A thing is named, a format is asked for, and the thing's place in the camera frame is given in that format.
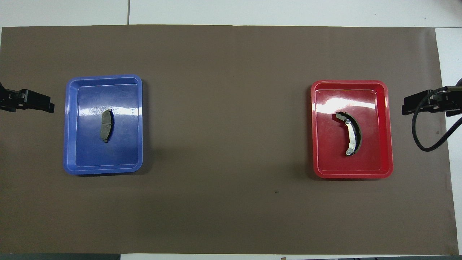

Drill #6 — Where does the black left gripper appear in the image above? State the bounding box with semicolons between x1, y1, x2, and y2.
0;82;55;113

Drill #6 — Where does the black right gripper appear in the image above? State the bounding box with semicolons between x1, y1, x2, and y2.
402;86;462;117

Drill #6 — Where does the dark brake pad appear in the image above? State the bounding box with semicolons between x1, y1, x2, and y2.
100;108;114;143

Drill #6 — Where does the blue plastic tray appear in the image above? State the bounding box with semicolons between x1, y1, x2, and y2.
63;74;144;176

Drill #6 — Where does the red plastic tray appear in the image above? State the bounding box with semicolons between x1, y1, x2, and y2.
311;80;394;179

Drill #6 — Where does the brown table mat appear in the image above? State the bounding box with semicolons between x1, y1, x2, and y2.
0;25;459;255

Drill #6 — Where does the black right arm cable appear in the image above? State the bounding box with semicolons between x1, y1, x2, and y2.
412;87;462;152

